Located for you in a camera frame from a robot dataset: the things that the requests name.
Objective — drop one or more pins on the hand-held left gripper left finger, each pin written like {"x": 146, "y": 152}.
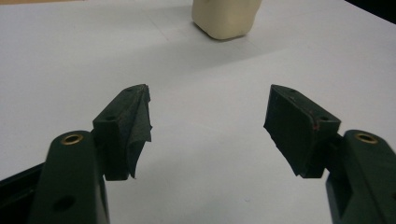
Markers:
{"x": 121, "y": 133}

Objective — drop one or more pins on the cream square cup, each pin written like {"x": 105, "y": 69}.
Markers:
{"x": 225, "y": 17}

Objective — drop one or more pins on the white table cover sheet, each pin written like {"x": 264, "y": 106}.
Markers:
{"x": 205, "y": 124}

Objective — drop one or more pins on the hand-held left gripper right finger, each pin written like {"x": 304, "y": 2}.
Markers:
{"x": 299, "y": 133}

